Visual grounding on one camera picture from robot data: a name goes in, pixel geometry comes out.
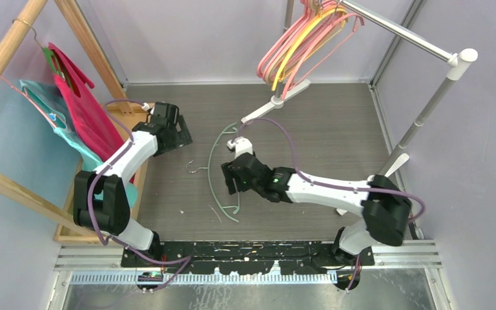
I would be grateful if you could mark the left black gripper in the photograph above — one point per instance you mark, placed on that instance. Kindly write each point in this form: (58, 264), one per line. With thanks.
(181, 137)

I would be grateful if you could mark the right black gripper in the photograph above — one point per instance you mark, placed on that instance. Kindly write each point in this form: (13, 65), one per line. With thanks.
(229, 174)

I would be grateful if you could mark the thick pink plastic hanger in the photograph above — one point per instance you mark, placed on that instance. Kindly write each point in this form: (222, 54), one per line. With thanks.
(276, 49)

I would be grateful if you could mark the beige plastic hanger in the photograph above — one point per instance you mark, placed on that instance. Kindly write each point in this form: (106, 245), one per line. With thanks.
(288, 57)

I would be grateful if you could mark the thin pink wire hanger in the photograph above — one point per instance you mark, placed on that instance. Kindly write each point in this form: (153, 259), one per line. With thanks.
(306, 37)

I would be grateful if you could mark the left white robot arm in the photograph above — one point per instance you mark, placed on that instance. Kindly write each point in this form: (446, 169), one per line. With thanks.
(100, 196)

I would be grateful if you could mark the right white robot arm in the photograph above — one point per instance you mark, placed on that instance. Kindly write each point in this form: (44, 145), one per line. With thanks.
(383, 209)

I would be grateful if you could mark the red garment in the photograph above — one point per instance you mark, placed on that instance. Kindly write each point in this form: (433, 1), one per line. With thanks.
(91, 124)

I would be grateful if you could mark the teal garment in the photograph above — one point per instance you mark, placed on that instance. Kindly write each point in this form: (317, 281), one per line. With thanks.
(70, 137)

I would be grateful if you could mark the green hanger on rack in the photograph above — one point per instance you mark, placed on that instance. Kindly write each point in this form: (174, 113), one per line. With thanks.
(57, 68)

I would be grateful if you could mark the pink hanger on wooden rack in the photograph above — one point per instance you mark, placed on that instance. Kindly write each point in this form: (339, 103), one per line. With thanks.
(46, 102)

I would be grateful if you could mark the metal clothes rack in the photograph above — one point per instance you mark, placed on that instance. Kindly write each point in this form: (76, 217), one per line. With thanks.
(458, 63)

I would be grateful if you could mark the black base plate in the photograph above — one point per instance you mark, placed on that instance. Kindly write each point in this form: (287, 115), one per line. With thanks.
(292, 257)

